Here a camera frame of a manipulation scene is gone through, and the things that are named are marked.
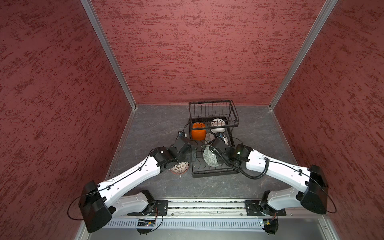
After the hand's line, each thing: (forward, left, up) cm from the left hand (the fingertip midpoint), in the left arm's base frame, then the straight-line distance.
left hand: (186, 155), depth 78 cm
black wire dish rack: (+33, -13, -11) cm, 37 cm away
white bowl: (+32, -21, -12) cm, 40 cm away
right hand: (+1, -20, -1) cm, 20 cm away
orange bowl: (+19, -7, -9) cm, 22 cm away
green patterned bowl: (+1, -13, -4) cm, 14 cm away
